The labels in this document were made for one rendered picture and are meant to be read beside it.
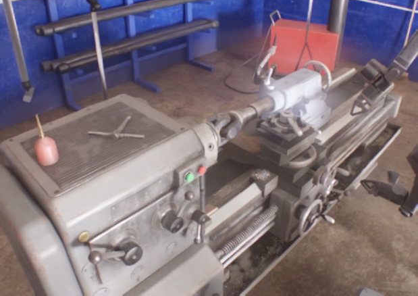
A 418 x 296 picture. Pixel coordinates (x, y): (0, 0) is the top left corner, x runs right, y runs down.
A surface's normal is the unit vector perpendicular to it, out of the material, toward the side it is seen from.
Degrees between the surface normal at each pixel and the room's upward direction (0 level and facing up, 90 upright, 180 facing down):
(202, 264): 32
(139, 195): 90
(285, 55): 90
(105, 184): 45
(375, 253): 0
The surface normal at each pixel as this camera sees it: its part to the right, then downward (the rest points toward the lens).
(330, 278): 0.00, -0.84
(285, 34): -0.41, 0.49
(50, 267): 0.71, 0.38
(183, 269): 0.38, -0.51
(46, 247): 0.52, -0.31
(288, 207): -0.70, 0.39
